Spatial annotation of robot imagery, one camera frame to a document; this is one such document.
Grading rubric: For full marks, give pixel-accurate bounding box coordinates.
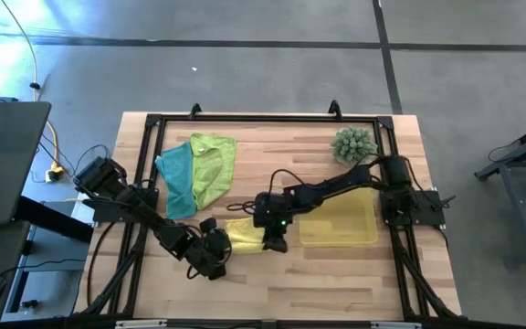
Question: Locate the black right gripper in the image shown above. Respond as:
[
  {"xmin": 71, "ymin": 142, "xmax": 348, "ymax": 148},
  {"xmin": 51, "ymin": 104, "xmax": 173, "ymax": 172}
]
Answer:
[{"xmin": 252, "ymin": 191, "xmax": 294, "ymax": 255}]

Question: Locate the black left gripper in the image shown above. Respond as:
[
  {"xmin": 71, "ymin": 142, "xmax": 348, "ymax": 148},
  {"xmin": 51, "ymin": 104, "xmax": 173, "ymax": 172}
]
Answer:
[{"xmin": 205, "ymin": 227, "xmax": 233, "ymax": 281}]

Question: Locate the yellow microfiber towel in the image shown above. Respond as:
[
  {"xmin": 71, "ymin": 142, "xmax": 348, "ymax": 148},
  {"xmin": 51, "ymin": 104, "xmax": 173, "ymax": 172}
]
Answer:
[{"xmin": 224, "ymin": 217, "xmax": 268, "ymax": 256}]

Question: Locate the teal microfiber towel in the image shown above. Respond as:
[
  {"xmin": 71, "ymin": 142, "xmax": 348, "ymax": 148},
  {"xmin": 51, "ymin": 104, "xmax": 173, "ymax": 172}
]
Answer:
[{"xmin": 153, "ymin": 141, "xmax": 199, "ymax": 221}]

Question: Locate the green microfiber towel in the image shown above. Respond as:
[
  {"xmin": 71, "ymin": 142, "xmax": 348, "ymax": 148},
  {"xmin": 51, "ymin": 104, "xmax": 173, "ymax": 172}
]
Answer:
[{"xmin": 189, "ymin": 132, "xmax": 238, "ymax": 211}]

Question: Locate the yellow translucent plastic basket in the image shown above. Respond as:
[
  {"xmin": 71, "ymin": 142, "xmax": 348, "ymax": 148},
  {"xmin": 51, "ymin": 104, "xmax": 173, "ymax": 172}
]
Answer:
[{"xmin": 298, "ymin": 187, "xmax": 380, "ymax": 248}]

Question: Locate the green artificial succulent plant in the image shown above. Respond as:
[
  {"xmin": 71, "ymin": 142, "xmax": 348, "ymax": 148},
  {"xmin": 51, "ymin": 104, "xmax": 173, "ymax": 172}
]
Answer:
[{"xmin": 330, "ymin": 126, "xmax": 378, "ymax": 166}]

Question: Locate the yellow power plug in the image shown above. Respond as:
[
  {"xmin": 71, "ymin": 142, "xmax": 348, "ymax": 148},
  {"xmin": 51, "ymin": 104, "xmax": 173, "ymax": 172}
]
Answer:
[{"xmin": 45, "ymin": 164, "xmax": 66, "ymax": 184}]

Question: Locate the dark grey desk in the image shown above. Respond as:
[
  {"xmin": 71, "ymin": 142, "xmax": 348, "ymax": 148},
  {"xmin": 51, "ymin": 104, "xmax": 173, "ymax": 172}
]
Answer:
[{"xmin": 0, "ymin": 101, "xmax": 53, "ymax": 228}]

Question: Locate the black metal cart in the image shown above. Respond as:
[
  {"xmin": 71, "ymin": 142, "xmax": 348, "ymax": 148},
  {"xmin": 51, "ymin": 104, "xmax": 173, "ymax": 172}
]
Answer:
[{"xmin": 474, "ymin": 116, "xmax": 526, "ymax": 269}]

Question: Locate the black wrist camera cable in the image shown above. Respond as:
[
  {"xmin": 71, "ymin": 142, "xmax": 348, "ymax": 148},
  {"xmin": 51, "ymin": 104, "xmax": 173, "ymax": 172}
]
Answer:
[{"xmin": 225, "ymin": 167, "xmax": 308, "ymax": 215}]

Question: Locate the silver metal bracket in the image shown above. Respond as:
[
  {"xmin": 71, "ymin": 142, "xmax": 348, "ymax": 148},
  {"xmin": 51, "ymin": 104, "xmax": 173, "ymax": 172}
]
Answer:
[
  {"xmin": 370, "ymin": 321, "xmax": 423, "ymax": 329},
  {"xmin": 114, "ymin": 319, "xmax": 169, "ymax": 329}
]

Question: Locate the black aluminium table frame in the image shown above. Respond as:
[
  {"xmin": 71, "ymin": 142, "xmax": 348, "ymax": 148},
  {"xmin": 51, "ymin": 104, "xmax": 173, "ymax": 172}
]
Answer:
[{"xmin": 73, "ymin": 112, "xmax": 463, "ymax": 321}]

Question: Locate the yellow floor cable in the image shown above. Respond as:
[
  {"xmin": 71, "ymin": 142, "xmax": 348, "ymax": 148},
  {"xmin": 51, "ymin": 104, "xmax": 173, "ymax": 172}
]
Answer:
[{"xmin": 0, "ymin": 0, "xmax": 61, "ymax": 170}]

